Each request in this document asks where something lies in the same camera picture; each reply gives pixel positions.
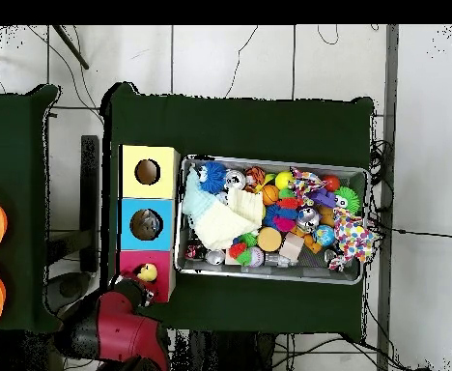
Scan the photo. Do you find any orange round sponge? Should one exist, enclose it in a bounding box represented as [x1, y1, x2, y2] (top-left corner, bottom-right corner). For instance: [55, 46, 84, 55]
[256, 226, 283, 253]

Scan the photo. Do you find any orange toy basketball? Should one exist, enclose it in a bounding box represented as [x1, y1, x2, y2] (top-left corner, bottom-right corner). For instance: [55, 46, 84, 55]
[261, 184, 282, 207]

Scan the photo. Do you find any blue orange spiky ball toy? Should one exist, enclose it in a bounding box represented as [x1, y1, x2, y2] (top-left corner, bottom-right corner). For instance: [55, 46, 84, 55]
[263, 197, 305, 234]

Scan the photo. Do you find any silver drink can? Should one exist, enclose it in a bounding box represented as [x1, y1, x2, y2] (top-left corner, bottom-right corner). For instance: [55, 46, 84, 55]
[224, 168, 247, 190]

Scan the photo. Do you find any black floor cable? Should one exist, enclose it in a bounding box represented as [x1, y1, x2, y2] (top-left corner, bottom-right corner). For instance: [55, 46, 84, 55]
[367, 215, 452, 239]

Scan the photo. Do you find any cream waffle cloth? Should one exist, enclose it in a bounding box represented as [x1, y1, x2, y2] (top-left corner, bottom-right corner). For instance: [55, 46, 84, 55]
[193, 187, 266, 251]

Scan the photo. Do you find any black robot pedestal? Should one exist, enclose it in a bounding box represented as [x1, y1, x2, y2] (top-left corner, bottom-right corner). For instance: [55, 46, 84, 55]
[171, 329, 277, 371]

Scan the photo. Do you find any colourful spotted cloth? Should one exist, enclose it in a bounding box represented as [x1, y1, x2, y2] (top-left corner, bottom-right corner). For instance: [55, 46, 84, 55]
[326, 207, 381, 272]

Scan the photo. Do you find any wooden box with three holes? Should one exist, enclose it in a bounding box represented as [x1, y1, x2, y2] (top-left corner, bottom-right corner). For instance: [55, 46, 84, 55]
[114, 143, 182, 303]

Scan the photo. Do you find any mint waffle cloth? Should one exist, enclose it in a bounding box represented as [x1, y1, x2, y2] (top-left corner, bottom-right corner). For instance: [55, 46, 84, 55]
[181, 165, 221, 227]

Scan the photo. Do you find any grey round stand base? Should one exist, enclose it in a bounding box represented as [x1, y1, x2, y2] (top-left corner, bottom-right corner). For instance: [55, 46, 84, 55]
[45, 270, 94, 315]

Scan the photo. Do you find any dark green table cloth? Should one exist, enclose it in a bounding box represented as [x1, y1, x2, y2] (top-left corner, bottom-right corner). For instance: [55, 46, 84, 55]
[99, 81, 375, 343]
[0, 83, 69, 334]

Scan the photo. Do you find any silver wire mesh bin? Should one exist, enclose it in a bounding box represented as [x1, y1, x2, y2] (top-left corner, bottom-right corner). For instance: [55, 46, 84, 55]
[173, 153, 369, 286]

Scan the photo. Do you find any black tripod leg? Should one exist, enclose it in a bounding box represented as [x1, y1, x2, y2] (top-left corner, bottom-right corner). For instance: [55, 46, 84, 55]
[51, 24, 91, 71]

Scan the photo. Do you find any blue fuzzy toy with eyes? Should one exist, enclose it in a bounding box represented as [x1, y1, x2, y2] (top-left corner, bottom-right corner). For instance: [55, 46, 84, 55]
[197, 160, 228, 194]

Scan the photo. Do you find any green fuzzy toy with eyes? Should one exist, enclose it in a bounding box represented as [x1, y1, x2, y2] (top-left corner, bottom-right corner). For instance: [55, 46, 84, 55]
[332, 186, 362, 215]

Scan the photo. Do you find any blue green globe ball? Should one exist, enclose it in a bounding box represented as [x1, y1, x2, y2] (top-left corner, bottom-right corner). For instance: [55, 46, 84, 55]
[312, 224, 336, 248]

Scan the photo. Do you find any black upright panel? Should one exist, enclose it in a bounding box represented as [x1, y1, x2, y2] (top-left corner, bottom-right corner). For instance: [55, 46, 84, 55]
[78, 133, 100, 273]

